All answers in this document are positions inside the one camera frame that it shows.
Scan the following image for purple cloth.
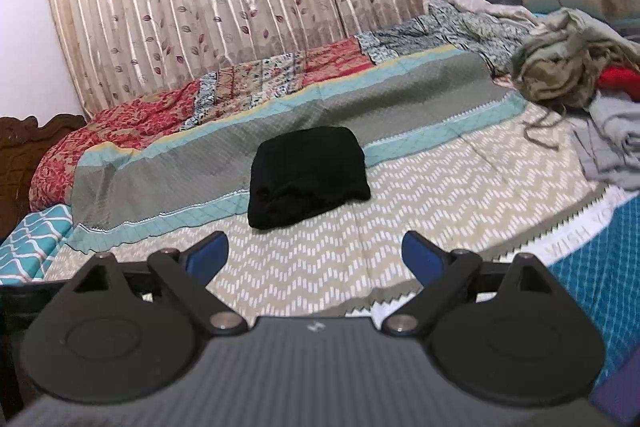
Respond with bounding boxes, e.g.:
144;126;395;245
590;366;640;427

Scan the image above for black pants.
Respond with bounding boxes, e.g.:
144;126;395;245
247;125;372;230

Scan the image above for red patchwork quilt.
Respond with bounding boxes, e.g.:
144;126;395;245
29;0;542;210

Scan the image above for grey teal zigzag bedspread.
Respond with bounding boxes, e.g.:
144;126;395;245
44;44;640;319

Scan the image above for red garment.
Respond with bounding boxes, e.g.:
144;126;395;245
597;67;640;100

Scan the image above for olive crumpled cloth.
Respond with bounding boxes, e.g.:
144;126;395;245
510;7;640;150

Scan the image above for teal blue dotted cloth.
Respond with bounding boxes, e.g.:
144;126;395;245
546;192;640;389

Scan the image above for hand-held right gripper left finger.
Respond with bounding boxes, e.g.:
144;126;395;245
72;231;249;337

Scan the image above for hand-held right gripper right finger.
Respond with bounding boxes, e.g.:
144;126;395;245
382;230;556;338

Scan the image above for grey garment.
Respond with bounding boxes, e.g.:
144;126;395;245
570;92;640;194

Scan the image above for teal lattice pillow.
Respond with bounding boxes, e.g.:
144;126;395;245
0;204;77;286

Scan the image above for dark wooden headboard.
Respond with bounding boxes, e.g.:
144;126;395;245
0;114;89;244

